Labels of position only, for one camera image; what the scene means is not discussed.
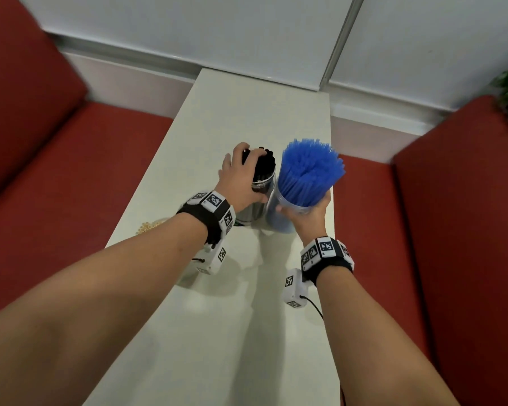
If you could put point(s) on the person's left hand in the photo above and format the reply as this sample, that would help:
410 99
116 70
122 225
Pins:
239 186

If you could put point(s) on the person's right hand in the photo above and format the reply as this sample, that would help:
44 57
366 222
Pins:
309 221

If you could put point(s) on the clear glass jar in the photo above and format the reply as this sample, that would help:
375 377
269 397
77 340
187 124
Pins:
258 207
152 227

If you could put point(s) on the small bunch of black straws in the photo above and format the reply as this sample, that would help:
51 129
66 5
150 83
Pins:
264 164

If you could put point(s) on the frosted plastic jar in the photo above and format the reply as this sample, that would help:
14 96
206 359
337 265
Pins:
275 219

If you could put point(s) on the small bunch of blue straws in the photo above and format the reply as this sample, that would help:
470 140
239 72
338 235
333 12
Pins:
311 169

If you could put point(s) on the person's left forearm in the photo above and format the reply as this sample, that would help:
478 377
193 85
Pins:
93 308

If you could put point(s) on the person's right forearm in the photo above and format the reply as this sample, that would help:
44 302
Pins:
376 346

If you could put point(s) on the black right wristband with markers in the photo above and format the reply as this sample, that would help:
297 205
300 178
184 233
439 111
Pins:
330 266

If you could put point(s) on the black wristband with markers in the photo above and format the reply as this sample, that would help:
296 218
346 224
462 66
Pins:
203 219
330 266

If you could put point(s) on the black left wristband with markers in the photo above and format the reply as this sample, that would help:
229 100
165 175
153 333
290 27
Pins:
203 219

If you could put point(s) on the red sofa beside plant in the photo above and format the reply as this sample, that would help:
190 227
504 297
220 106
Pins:
461 249

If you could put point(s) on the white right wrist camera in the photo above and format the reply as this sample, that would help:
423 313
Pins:
294 291

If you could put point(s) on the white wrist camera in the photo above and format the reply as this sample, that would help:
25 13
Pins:
211 264
294 291

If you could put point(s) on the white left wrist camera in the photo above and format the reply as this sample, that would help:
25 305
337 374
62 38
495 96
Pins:
211 264

